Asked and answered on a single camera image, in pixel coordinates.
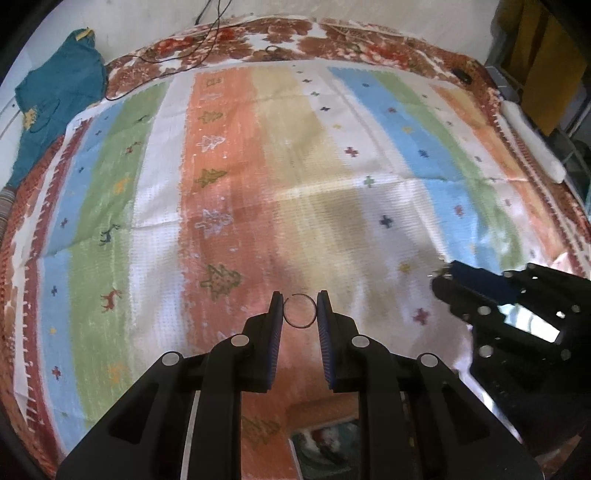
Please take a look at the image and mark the black cable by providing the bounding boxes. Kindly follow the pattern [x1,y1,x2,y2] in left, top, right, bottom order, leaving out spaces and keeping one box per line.
[104,0,232,100]

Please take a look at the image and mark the teal garment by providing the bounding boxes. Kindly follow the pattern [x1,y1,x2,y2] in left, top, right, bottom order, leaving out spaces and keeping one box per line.
[7,28,109,188]

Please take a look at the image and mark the white oblong cushion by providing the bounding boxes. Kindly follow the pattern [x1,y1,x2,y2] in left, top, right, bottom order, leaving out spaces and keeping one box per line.
[501,100,568,183]

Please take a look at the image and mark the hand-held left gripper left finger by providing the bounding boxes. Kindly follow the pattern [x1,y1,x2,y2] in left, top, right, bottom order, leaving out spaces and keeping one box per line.
[55,291,284,480]

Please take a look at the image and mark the white panel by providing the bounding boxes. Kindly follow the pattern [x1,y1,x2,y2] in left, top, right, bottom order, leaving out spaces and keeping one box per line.
[0,92,28,153]

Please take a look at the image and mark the grey striped pillow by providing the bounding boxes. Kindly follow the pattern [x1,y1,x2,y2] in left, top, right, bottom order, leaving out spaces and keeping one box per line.
[0,187,17,232]

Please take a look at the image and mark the metal jewelry box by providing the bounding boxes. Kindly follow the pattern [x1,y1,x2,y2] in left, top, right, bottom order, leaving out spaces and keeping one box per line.
[287,413,370,480]

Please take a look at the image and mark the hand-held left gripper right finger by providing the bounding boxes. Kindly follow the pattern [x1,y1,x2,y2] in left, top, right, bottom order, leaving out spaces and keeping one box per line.
[317,290,543,480]

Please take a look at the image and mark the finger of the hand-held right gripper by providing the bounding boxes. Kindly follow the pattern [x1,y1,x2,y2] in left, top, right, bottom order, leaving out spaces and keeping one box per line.
[450,261,591,342]
[431,277,568,365]

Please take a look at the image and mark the thin metal ring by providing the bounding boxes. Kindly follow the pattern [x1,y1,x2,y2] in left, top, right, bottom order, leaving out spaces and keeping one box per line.
[283,294,318,330]

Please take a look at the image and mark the striped printed mat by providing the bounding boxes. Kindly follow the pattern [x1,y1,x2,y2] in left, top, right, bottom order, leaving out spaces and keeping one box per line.
[11,62,568,480]

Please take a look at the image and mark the yellow cloth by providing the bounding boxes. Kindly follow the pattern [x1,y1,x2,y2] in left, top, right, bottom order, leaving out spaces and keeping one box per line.
[494,0,591,137]

